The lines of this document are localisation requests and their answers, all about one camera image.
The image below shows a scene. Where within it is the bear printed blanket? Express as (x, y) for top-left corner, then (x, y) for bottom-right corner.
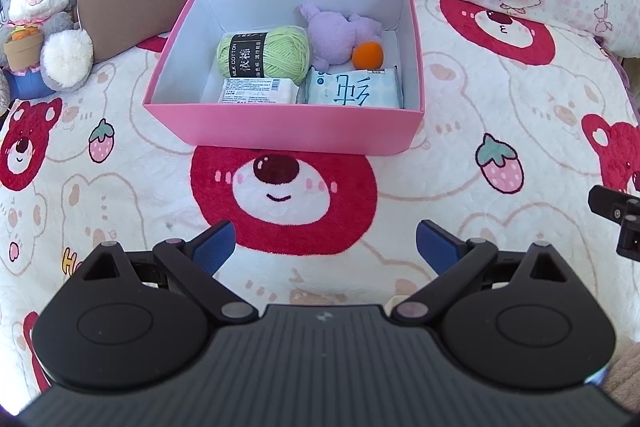
(0, 0), (640, 408)

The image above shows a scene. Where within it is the green yarn ball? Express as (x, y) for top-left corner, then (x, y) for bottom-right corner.
(216, 24), (311, 85)

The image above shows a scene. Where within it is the pink cardboard box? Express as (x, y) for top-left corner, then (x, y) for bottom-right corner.
(142, 0), (426, 156)

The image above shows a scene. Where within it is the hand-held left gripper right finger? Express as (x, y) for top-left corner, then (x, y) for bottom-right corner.
(390, 219), (568, 323)

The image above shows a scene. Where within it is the brown fuzzy cloth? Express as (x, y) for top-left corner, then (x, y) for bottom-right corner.
(602, 342), (640, 403)

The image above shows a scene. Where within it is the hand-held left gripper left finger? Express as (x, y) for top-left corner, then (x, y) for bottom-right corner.
(80, 219), (256, 325)

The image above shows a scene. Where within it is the small white blue packet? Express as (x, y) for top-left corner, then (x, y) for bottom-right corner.
(220, 77), (300, 105)

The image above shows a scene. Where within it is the blue wet wipes pack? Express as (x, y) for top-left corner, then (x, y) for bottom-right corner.
(304, 66), (405, 109)

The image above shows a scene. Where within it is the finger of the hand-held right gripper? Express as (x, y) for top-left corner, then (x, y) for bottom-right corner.
(589, 186), (640, 224)

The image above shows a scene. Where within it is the purple plush toy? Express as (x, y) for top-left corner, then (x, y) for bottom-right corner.
(299, 3), (383, 72)

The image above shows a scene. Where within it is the orange makeup sponge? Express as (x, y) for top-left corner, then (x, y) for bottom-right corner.
(351, 42), (385, 70)

